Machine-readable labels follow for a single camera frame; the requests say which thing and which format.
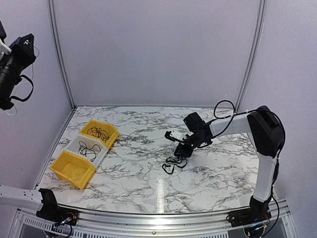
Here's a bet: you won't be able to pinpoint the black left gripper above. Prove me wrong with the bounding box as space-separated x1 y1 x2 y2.
0 33 38 105

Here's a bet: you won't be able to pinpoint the cable bundle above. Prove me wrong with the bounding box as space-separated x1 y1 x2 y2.
162 148 189 176

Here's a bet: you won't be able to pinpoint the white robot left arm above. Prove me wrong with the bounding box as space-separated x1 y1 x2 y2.
0 25 63 221

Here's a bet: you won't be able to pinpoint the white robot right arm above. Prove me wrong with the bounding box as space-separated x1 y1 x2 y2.
165 106 285 222

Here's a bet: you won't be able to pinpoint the yellow bin far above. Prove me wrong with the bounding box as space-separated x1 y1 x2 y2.
79 120 120 149

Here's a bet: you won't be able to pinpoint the yellow bin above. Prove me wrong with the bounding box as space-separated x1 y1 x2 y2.
79 120 120 149
50 151 96 189

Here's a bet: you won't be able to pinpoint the white bin middle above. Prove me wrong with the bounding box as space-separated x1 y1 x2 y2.
65 134 108 168

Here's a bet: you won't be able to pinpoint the yellow bin near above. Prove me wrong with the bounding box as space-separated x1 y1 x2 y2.
50 151 96 189

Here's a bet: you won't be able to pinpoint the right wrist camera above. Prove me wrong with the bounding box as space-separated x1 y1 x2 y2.
164 130 188 142

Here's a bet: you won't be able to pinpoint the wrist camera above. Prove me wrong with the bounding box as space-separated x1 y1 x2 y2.
0 21 12 59
164 130 188 142

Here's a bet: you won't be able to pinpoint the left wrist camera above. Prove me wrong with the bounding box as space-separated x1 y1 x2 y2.
0 21 12 59

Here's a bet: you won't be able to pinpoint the left aluminium corner post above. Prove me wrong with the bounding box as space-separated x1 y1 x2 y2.
48 0 76 110

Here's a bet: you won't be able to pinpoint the aluminium corner post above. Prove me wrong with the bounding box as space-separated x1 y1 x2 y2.
48 0 76 110
235 0 267 111

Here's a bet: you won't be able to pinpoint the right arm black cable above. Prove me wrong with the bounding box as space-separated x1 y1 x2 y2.
198 99 285 224

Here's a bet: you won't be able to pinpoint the aluminium front rail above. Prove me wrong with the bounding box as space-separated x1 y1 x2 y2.
8 199 298 238

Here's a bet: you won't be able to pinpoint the black cables in far bin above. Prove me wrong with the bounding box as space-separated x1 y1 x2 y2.
88 125 111 139

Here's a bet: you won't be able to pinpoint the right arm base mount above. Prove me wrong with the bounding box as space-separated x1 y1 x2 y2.
226 196 272 227

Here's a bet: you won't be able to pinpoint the right aluminium corner post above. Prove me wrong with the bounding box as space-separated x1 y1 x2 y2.
235 0 267 111

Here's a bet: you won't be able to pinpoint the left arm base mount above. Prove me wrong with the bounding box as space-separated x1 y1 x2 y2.
36 188 79 226

